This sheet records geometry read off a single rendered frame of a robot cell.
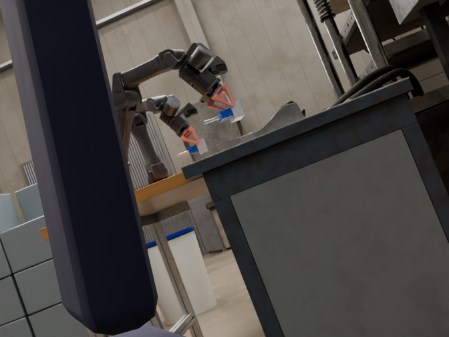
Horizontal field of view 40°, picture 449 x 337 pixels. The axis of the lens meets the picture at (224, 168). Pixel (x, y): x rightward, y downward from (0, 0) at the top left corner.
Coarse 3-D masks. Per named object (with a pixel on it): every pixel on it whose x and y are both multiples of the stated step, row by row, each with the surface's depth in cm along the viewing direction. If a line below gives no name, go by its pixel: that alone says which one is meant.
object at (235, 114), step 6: (228, 108) 200; (234, 108) 201; (240, 108) 201; (222, 114) 199; (228, 114) 200; (234, 114) 200; (240, 114) 201; (204, 120) 199; (210, 120) 200; (222, 120) 202; (234, 120) 203
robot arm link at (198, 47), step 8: (192, 48) 198; (200, 48) 196; (168, 56) 200; (184, 56) 199; (192, 56) 197; (200, 56) 196; (208, 56) 196; (168, 64) 201; (176, 64) 200; (192, 64) 197; (200, 64) 197
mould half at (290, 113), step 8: (288, 104) 239; (296, 104) 239; (280, 112) 239; (288, 112) 239; (296, 112) 239; (272, 120) 240; (280, 120) 239; (288, 120) 239; (296, 120) 239; (264, 128) 240; (272, 128) 239; (248, 136) 240; (256, 136) 240; (224, 144) 240; (232, 144) 240; (216, 152) 240
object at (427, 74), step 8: (416, 64) 290; (424, 64) 290; (432, 64) 290; (440, 64) 290; (416, 72) 290; (424, 72) 290; (432, 72) 290; (440, 72) 290; (424, 80) 290; (432, 80) 290; (440, 80) 289; (424, 88) 290; (432, 88) 289
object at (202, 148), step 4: (200, 140) 259; (196, 144) 259; (200, 144) 259; (204, 144) 259; (188, 148) 259; (192, 148) 259; (196, 148) 259; (200, 148) 259; (204, 148) 259; (184, 152) 261; (188, 152) 261; (192, 152) 259; (200, 152) 259; (204, 152) 263
